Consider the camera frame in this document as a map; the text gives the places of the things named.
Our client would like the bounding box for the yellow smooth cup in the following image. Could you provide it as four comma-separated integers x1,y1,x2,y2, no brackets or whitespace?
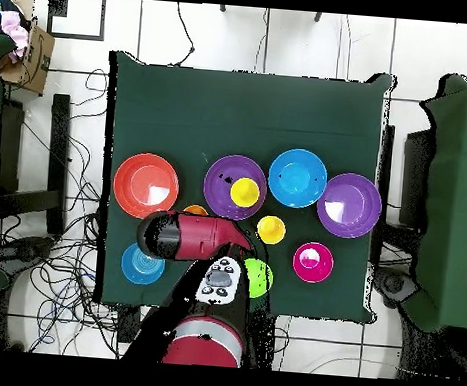
228,175,263,210

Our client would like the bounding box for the orange stepped cup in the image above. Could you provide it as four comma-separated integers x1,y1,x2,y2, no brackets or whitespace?
182,203,210,217

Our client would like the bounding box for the yellow stepped cup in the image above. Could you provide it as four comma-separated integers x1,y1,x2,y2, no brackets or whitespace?
254,214,288,247

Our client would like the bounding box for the blue large bowl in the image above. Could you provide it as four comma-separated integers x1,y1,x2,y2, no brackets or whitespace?
265,145,331,211

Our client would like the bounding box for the dark green tablecloth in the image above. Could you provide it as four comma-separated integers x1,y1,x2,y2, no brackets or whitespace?
89,49,397,327

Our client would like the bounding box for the green small bowl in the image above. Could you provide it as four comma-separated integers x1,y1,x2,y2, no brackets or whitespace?
240,256,276,301

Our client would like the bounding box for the orange large bowl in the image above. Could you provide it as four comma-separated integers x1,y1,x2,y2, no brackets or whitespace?
110,150,182,223

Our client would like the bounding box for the pink-red small bowl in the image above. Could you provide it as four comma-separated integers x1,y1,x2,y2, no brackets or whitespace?
290,240,337,286

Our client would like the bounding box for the blue small bowl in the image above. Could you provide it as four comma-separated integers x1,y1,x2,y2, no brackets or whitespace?
118,240,168,288

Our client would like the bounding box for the black power strip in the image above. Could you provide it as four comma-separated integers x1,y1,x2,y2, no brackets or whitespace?
115,303,143,345

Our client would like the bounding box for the black metal stand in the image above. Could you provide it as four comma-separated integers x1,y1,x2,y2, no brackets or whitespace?
0,89,77,238

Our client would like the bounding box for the black cabinet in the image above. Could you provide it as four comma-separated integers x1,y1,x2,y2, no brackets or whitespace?
396,127,438,232

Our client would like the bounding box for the black chair base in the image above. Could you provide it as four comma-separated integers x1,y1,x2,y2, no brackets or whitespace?
370,265,423,311
0,232,56,284

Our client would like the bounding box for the cardboard box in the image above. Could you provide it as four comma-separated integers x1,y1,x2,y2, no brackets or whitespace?
0,0,60,96

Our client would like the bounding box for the pink cloth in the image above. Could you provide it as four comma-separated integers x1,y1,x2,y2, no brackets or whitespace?
0,9,32,65

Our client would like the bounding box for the tangle of black cables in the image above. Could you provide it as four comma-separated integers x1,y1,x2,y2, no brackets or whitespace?
0,60,164,361

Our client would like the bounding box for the black cable with connector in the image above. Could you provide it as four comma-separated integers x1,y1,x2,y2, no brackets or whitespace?
171,1,200,69

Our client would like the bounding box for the black square frame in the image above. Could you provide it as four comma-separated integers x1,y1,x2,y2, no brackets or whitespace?
44,0,108,42

